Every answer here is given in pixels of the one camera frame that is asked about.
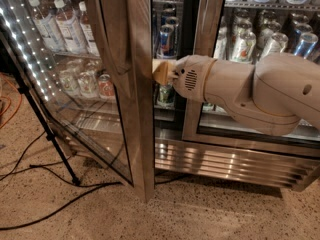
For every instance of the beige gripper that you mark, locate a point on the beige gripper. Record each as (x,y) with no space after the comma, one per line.
(191,75)

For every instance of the glass fridge door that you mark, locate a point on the glass fridge door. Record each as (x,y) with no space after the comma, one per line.
(209,123)
(122,32)

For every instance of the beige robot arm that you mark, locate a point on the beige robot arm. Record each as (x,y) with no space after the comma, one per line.
(271,96)

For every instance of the green soda can left door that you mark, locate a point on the green soda can left door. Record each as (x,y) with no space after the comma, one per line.
(166,95)

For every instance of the steel fridge bottom grille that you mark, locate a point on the steel fridge bottom grille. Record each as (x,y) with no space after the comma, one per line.
(137,160)

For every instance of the blue silver energy can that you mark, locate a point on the blue silver energy can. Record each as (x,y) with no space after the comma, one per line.
(166,40)

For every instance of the red soda can left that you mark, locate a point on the red soda can left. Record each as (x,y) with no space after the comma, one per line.
(106,89)

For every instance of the white sparkling can left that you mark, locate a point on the white sparkling can left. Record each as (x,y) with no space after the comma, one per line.
(221,42)

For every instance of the white sparkling can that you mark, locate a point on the white sparkling can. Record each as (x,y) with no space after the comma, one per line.
(221,42)
(243,47)
(276,43)

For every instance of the right tea bottle white cap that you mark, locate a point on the right tea bottle white cap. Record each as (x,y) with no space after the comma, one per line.
(86,28)

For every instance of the tea bottle white cap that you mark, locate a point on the tea bottle white cap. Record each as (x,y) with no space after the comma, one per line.
(47,26)
(86,28)
(70,28)

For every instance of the white sparkling can middle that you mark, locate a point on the white sparkling can middle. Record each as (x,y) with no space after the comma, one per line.
(243,47)

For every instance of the green white soda can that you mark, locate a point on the green white soda can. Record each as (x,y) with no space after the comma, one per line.
(69,82)

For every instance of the white sparkling can right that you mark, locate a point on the white sparkling can right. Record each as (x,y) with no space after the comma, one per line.
(276,43)

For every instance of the middle tea bottle white cap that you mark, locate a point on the middle tea bottle white cap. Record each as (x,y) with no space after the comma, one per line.
(70,28)

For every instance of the left tea bottle white cap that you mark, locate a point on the left tea bottle white cap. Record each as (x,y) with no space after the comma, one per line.
(47,26)

